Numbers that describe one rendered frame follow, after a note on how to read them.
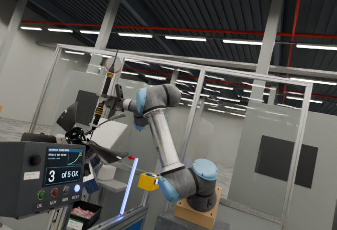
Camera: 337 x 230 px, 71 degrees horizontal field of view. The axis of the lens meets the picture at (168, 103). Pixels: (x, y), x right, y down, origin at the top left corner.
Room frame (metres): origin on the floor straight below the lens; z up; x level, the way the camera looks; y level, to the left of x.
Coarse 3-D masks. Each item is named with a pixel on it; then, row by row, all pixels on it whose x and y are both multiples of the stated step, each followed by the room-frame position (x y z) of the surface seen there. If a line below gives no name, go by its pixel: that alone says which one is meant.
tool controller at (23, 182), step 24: (0, 144) 0.67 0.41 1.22; (24, 144) 0.65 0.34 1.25; (48, 144) 0.72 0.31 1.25; (72, 144) 0.82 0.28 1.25; (0, 168) 0.66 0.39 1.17; (24, 168) 0.65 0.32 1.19; (72, 168) 0.82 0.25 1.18; (0, 192) 0.65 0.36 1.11; (24, 192) 0.65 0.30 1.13; (48, 192) 0.73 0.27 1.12; (72, 192) 0.82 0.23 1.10
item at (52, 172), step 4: (48, 168) 0.72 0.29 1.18; (52, 168) 0.74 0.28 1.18; (56, 168) 0.75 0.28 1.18; (48, 172) 0.72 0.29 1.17; (52, 172) 0.74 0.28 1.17; (56, 172) 0.75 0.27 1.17; (48, 176) 0.72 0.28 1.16; (52, 176) 0.74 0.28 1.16; (56, 176) 0.75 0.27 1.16; (48, 180) 0.72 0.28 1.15; (52, 180) 0.74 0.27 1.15; (56, 180) 0.75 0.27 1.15; (44, 184) 0.71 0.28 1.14; (48, 184) 0.72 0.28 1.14
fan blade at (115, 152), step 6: (90, 144) 1.51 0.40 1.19; (96, 144) 1.57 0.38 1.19; (96, 150) 1.46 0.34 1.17; (102, 150) 1.48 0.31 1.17; (108, 150) 1.52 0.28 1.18; (114, 150) 1.56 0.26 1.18; (102, 156) 1.42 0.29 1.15; (108, 156) 1.44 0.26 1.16; (114, 156) 1.46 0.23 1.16; (120, 156) 1.48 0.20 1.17; (108, 162) 1.39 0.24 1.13
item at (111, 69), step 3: (111, 66) 1.55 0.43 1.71; (111, 69) 1.54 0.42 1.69; (111, 72) 1.58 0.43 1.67; (96, 114) 1.54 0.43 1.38; (96, 117) 1.54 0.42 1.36; (99, 117) 1.55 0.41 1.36; (96, 120) 1.54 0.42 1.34; (93, 123) 1.55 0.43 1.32; (96, 123) 1.55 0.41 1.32; (93, 126) 1.54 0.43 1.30; (93, 129) 1.55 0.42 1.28
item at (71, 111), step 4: (72, 104) 1.79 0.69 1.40; (76, 104) 1.76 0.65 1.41; (68, 108) 1.79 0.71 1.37; (72, 108) 1.76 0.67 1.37; (76, 108) 1.73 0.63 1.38; (64, 112) 1.80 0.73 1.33; (68, 112) 1.76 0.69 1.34; (72, 112) 1.73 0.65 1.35; (60, 116) 1.81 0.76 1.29; (64, 116) 1.77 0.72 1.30; (68, 116) 1.74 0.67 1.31; (72, 116) 1.70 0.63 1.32; (60, 120) 1.79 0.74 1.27; (64, 120) 1.76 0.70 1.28; (68, 120) 1.72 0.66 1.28; (72, 120) 1.68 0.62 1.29; (60, 124) 1.78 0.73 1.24; (64, 124) 1.75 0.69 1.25; (68, 124) 1.71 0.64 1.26; (72, 124) 1.66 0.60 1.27; (64, 128) 1.74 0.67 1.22; (68, 128) 1.70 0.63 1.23
